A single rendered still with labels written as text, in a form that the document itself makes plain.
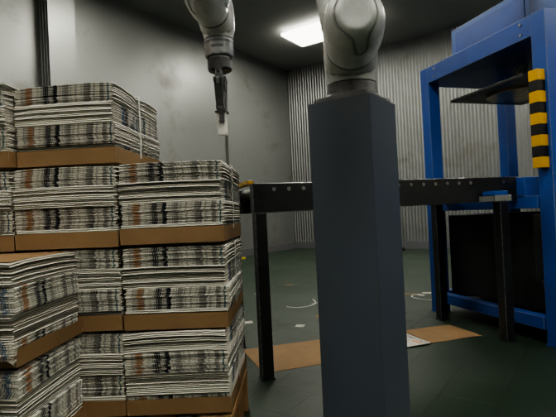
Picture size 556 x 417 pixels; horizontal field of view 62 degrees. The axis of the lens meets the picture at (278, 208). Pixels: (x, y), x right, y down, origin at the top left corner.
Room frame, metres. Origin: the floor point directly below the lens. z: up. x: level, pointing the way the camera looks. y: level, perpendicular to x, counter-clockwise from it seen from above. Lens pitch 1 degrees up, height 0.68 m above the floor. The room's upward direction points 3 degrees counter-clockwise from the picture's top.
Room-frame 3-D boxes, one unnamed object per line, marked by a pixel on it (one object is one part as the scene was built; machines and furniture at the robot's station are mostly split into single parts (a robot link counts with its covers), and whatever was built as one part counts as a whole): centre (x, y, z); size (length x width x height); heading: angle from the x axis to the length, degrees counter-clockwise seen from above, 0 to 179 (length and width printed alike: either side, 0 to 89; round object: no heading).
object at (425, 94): (2.98, -1.01, 0.77); 0.09 x 0.09 x 1.55; 18
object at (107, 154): (1.36, 0.57, 0.86); 0.29 x 0.16 x 0.04; 86
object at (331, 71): (1.42, -0.24, 1.17); 0.18 x 0.16 x 0.22; 174
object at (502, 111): (3.16, -1.58, 0.77); 0.09 x 0.09 x 1.55; 18
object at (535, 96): (2.13, -1.22, 1.05); 0.05 x 0.05 x 0.45; 18
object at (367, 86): (1.45, -0.26, 1.03); 0.22 x 0.18 x 0.06; 145
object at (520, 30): (2.65, -1.43, 1.50); 0.94 x 0.68 x 0.10; 18
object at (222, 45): (1.44, 0.16, 1.19); 0.09 x 0.09 x 0.06
